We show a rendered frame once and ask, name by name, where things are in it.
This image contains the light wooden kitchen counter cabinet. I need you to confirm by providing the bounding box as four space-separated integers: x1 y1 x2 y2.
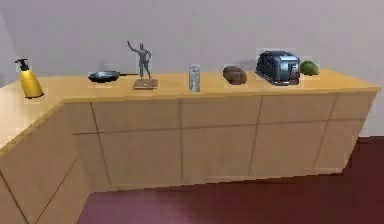
0 68 382 224

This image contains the clear glass cup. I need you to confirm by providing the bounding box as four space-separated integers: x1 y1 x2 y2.
188 63 202 93

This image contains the brown bread loaf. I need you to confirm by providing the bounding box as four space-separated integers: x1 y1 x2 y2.
222 65 248 86

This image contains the grey human figure statue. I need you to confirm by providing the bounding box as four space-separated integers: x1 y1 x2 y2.
126 40 159 90

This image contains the black frying pan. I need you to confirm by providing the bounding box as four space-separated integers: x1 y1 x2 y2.
87 70 139 84

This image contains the dark metallic toaster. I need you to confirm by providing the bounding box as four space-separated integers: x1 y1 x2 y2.
255 50 302 87

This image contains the green round vegetable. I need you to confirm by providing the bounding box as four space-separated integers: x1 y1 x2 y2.
299 60 320 77

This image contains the yellow soap dispenser bottle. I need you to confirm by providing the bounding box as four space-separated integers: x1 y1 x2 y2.
14 58 45 100

